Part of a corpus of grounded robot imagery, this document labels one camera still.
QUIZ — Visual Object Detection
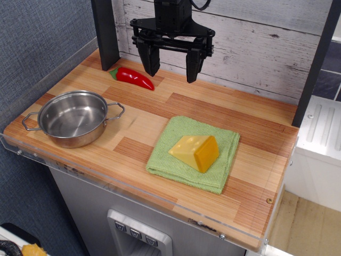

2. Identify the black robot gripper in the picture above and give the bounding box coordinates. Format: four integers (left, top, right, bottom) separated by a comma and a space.
130, 1, 215, 83

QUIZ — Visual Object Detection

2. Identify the yellow toy cheese wedge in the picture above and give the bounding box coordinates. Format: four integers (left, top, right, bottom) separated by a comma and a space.
168, 135, 220, 173

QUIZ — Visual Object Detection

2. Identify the stainless steel pot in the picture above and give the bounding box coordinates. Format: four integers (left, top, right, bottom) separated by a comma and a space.
22, 90, 125, 148

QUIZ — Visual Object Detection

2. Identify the red toy chili pepper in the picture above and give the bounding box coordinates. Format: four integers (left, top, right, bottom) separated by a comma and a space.
109, 67, 155, 91

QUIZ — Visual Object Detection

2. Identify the green folded cloth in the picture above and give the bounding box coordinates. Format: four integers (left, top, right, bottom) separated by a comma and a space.
146, 116, 240, 194

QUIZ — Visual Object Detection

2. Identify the silver toy fridge cabinet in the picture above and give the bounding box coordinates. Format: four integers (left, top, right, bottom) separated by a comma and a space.
51, 169, 246, 255

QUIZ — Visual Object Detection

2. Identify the white toy sink unit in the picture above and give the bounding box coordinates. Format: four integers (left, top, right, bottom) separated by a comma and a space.
284, 96, 340, 211

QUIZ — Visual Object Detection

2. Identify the grey ice dispenser panel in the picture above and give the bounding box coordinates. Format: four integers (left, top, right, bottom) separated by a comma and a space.
107, 209, 173, 256

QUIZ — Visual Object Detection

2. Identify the yellow object bottom left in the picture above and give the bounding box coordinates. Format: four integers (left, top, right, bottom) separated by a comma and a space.
21, 244, 47, 256

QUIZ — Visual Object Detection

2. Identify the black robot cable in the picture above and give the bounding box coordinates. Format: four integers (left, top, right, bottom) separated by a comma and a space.
190, 0, 211, 11

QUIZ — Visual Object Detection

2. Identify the dark grey left post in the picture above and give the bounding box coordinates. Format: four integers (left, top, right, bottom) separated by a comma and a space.
91, 0, 120, 71

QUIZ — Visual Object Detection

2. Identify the dark grey post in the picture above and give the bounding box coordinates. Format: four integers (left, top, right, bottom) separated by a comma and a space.
91, 0, 120, 71
292, 0, 340, 127

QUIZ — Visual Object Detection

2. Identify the dark grey right post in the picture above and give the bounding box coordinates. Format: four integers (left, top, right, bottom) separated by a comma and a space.
292, 0, 340, 127

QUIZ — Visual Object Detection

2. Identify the black hose bottom left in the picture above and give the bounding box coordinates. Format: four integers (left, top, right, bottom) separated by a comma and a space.
0, 239, 25, 256

